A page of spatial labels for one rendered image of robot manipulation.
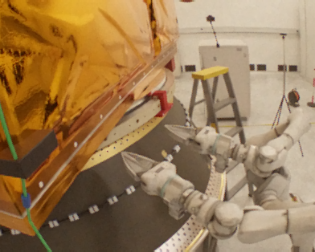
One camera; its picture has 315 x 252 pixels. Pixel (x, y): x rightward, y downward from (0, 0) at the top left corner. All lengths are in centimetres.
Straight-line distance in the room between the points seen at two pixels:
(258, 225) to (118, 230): 54
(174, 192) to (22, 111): 40
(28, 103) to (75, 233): 59
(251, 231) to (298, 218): 12
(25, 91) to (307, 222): 61
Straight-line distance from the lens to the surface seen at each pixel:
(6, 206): 45
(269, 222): 56
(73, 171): 56
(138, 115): 92
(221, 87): 461
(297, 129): 92
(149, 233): 97
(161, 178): 63
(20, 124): 38
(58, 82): 45
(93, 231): 89
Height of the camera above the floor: 205
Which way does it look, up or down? 24 degrees down
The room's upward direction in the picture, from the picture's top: 8 degrees counter-clockwise
